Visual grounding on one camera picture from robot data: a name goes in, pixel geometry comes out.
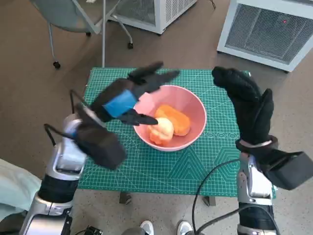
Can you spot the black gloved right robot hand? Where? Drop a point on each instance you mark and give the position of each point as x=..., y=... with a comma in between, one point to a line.
x=252, y=110

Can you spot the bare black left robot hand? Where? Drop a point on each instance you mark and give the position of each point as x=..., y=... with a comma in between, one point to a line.
x=117, y=98

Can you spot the round scored toy bread bun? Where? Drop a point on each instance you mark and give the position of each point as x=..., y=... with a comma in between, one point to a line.
x=162, y=132

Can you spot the pink bowl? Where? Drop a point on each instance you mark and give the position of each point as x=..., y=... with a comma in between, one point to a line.
x=193, y=105

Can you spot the long orange toy bread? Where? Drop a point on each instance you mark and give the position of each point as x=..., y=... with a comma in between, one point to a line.
x=181, y=122

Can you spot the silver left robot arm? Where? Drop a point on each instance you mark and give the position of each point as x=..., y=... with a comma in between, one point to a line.
x=66, y=156

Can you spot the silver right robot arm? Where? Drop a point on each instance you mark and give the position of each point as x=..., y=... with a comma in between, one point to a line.
x=256, y=183

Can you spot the thin metal pole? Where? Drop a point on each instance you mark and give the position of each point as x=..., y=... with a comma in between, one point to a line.
x=104, y=36

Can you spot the white mesh-front cabinet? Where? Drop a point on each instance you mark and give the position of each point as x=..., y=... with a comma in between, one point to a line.
x=264, y=34

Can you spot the green cutting mat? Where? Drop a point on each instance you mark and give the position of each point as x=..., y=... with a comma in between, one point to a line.
x=159, y=171

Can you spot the grey wheeled chair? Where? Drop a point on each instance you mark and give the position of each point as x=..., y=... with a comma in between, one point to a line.
x=68, y=17

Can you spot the white louvred mesh cabinet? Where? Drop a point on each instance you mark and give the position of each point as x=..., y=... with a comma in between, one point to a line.
x=171, y=9

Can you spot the white shoe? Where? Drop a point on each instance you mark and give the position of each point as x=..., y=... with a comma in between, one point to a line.
x=184, y=228
x=147, y=228

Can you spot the pale green cloth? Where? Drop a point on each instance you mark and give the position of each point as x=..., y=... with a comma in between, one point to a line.
x=14, y=183

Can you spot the small black floor device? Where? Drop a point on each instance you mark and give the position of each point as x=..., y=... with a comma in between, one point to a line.
x=94, y=230

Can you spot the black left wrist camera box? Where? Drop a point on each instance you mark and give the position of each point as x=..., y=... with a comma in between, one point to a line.
x=102, y=149

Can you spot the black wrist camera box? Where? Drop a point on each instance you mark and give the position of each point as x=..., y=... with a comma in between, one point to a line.
x=102, y=149
x=288, y=171

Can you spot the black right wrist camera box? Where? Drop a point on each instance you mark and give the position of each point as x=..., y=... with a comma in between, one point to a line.
x=288, y=171

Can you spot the black table bracket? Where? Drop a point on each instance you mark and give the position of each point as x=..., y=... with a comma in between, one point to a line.
x=209, y=201
x=125, y=197

